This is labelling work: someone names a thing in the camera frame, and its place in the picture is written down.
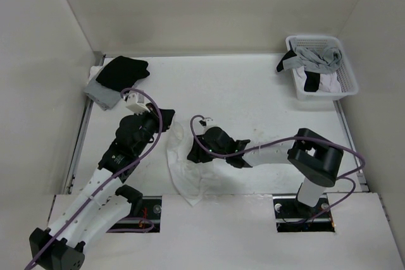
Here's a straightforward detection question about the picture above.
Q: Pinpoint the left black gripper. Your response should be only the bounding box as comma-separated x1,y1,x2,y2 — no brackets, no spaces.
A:
134,103,175,155

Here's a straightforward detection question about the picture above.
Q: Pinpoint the white tank top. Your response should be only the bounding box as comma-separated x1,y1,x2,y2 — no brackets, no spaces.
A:
166,121,234,206

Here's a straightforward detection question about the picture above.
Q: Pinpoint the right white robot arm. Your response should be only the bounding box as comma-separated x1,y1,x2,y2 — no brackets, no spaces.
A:
187,126,344,217

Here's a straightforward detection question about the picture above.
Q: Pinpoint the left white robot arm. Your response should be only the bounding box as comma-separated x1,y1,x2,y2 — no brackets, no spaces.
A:
26,104,175,269

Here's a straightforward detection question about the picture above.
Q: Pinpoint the folded black tank top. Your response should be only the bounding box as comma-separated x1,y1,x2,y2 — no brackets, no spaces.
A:
96,56,150,92

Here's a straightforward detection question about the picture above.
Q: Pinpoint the folded grey tank top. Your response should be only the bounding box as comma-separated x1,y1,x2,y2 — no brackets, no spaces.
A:
84,78,137,110

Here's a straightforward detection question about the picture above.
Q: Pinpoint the crumpled black tank top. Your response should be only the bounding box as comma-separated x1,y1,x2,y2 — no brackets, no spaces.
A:
276,50,320,92

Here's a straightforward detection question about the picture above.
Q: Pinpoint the crumpled grey tank top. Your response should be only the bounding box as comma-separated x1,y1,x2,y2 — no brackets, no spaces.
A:
278,46,342,74

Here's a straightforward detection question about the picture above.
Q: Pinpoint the white garment in basket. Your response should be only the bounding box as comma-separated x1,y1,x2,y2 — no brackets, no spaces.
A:
296,66,342,93

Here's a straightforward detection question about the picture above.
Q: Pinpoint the white plastic laundry basket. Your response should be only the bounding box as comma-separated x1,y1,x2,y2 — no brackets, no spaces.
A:
285,34,359,101

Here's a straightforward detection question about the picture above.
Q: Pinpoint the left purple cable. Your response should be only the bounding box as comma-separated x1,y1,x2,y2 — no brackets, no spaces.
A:
23,88,165,270

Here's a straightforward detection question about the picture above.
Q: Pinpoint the purple cable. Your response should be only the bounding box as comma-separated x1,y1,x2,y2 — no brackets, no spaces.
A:
189,114,367,220
23,88,165,270

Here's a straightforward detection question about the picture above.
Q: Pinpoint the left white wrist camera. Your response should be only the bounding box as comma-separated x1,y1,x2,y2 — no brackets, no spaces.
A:
125,92,149,115

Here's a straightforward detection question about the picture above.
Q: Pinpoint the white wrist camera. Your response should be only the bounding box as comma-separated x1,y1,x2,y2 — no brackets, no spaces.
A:
125,92,149,115
199,117,216,129

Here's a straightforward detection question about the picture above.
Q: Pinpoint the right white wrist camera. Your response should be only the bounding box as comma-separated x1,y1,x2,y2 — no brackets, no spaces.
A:
199,117,216,129

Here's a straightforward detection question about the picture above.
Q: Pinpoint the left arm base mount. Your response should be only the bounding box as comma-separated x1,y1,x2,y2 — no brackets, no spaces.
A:
108,185,163,233

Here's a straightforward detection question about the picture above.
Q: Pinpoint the left metal table rail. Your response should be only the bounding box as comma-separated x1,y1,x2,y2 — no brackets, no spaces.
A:
61,51,106,195

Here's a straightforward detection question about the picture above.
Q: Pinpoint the metal table rail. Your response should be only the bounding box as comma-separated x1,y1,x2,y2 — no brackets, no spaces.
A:
61,51,106,195
333,101,370,192

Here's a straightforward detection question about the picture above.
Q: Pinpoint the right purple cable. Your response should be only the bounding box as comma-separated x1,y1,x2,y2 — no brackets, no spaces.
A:
189,114,367,220

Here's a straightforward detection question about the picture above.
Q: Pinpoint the right metal table rail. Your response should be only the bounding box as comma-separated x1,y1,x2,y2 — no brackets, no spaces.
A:
333,101,370,192

